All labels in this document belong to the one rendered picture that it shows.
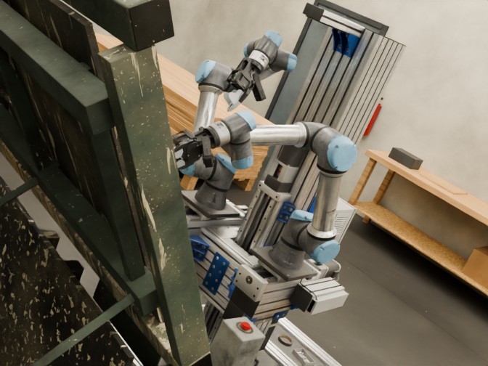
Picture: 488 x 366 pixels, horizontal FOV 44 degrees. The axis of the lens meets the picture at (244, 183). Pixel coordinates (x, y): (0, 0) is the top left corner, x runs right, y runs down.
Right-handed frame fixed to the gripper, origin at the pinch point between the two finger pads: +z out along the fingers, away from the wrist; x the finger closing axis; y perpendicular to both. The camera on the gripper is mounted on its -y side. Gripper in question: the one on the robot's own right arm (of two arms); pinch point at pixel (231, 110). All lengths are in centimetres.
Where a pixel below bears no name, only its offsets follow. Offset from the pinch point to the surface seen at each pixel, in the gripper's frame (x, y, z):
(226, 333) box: 24, -36, 71
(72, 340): 35, 17, 95
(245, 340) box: 31, -39, 69
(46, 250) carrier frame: -32, 17, 81
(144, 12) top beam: 84, 67, 26
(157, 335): 19, -15, 84
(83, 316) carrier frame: -2, 2, 92
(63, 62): 50, 68, 37
